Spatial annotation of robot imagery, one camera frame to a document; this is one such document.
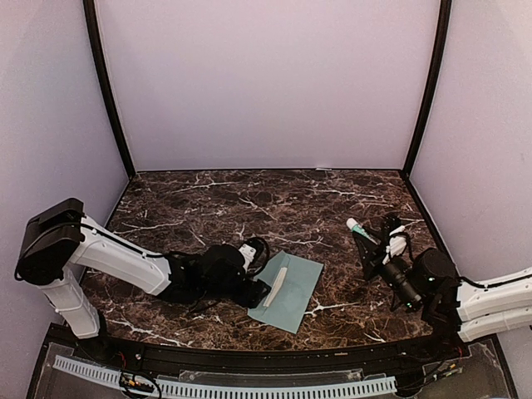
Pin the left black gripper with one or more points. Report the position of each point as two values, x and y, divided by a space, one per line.
252 295

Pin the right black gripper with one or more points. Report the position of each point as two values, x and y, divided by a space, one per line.
376 253

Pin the green white glue stick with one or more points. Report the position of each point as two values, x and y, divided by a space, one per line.
359 233

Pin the beige ornate letter paper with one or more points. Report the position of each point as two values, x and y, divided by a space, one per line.
277 284

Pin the teal green envelope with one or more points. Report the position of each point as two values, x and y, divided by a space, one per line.
287 310

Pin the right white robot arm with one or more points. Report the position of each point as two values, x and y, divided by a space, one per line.
453 305

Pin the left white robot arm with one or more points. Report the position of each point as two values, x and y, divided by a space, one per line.
63 236

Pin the grey slotted cable duct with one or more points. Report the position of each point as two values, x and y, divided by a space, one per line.
218 385

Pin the black front table rail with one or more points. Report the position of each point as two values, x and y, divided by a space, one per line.
404 356

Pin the right black frame post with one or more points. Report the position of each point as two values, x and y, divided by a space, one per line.
442 26

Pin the black frame post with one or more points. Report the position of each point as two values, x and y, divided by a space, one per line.
442 26
98 56

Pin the left black frame post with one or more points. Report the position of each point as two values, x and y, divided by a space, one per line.
98 56

